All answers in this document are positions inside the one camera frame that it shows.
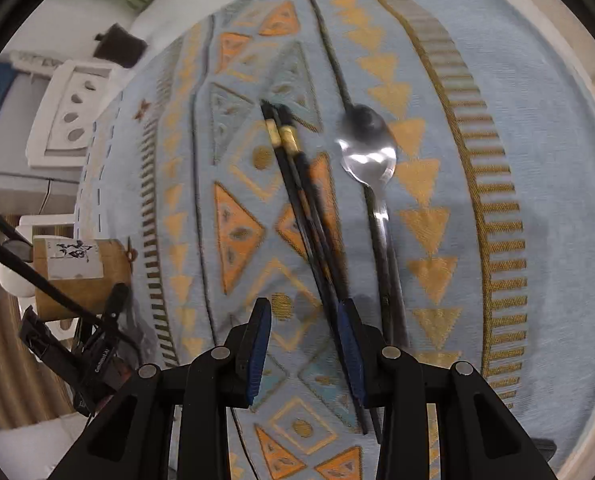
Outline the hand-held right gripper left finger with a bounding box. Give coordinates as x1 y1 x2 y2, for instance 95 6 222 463
52 297 273 480

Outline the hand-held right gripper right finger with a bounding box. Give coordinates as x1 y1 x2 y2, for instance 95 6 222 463
336 299 561 480

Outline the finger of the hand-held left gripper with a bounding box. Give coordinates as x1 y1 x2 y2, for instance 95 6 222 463
104 282 131 342

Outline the bamboo utensil holder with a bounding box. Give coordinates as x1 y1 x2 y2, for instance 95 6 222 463
31 236 134 321

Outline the white ceramic spoon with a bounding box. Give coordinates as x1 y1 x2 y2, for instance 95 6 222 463
0 240 41 297

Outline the black chopstick with gold band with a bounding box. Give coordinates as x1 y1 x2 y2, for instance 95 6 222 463
260 99 369 435
276 104 386 444
0 199 34 257

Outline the metal spoon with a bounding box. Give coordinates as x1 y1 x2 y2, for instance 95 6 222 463
336 103 411 349

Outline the dark brown cup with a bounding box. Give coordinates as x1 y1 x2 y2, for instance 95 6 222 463
94 22 149 69

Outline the blue patterned table mat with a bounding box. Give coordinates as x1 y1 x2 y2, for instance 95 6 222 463
74 0 595 480

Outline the black cable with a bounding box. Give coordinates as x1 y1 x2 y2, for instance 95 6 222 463
0 230 106 324

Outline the white wall rack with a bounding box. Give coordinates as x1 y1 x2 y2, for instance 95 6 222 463
7 50 66 69

